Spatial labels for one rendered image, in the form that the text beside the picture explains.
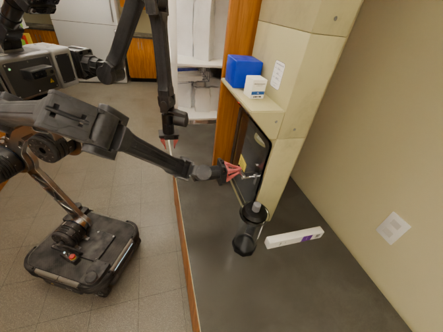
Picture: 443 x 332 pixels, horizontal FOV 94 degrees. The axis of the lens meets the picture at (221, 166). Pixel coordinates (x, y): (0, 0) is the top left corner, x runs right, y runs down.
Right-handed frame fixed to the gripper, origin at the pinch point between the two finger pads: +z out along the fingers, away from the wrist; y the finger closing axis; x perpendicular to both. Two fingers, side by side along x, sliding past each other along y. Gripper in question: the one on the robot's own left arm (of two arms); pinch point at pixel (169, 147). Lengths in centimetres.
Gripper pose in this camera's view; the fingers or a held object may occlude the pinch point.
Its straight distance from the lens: 116.1
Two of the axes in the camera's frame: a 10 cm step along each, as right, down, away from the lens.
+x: -2.7, -6.1, 7.4
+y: 9.6, -1.0, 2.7
